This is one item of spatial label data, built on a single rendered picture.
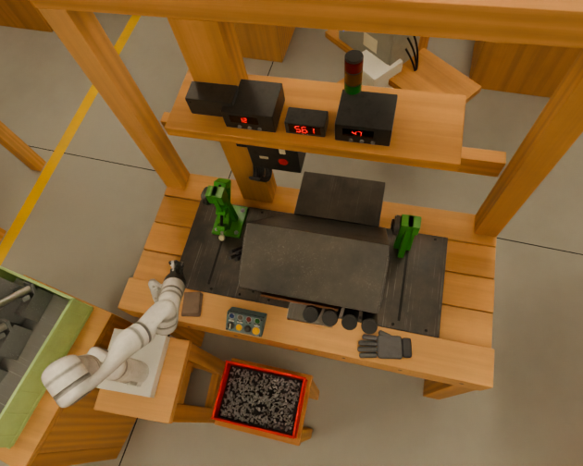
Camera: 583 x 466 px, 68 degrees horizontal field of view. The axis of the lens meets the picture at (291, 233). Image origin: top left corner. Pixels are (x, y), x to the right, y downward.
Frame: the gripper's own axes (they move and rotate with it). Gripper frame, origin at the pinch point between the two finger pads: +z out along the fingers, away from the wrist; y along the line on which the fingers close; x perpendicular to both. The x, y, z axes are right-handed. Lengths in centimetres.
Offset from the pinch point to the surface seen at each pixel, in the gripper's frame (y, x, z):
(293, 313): -16.4, -38.2, -18.1
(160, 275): -16.5, 16.5, 25.7
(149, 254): -10.0, 21.3, 34.1
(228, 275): -18.0, -13.2, 18.4
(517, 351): -110, -158, 38
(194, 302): -22.7, 1.0, 8.9
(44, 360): -34, 65, 3
